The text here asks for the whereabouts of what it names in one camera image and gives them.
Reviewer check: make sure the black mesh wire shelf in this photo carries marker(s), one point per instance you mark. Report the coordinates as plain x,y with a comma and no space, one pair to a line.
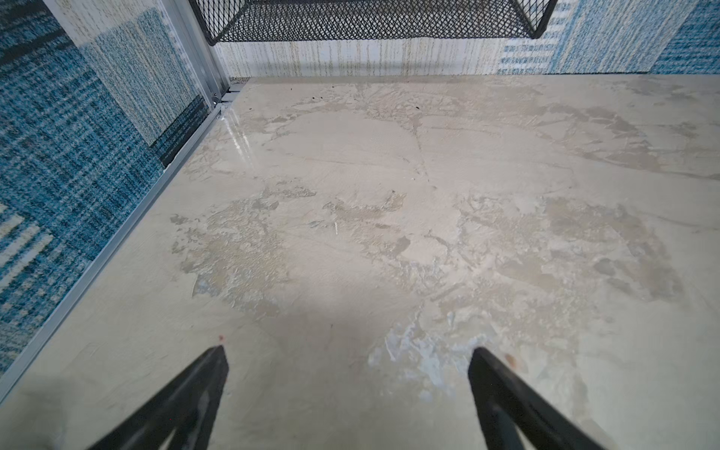
367,20

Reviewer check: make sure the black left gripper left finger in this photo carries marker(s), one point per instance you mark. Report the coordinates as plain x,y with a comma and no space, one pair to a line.
182,414

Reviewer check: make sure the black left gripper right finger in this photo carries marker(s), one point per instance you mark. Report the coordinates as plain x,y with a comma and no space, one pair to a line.
509,410

